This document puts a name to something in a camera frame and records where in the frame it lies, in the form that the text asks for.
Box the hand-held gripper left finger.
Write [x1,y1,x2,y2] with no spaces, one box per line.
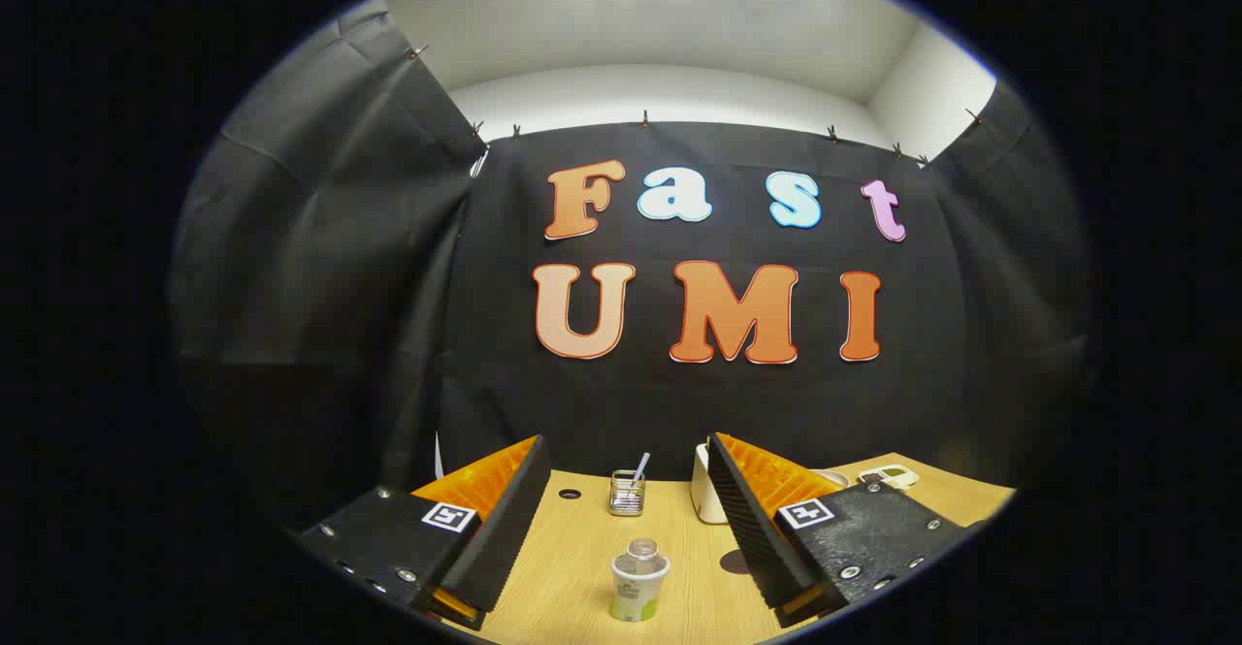
[291,435,552,631]

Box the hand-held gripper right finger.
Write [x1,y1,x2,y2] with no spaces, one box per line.
[705,433,971,629]

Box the clear juice bottle white label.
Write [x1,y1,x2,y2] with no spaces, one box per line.
[610,538,671,624]

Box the white toaster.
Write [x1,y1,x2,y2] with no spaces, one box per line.
[691,443,730,525]

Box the wooden table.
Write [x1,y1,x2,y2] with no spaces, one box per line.
[466,451,1018,645]

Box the black backdrop cloth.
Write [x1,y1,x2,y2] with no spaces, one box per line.
[170,13,1093,530]

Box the wire mesh holder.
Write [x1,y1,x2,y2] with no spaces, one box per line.
[608,470,647,517]

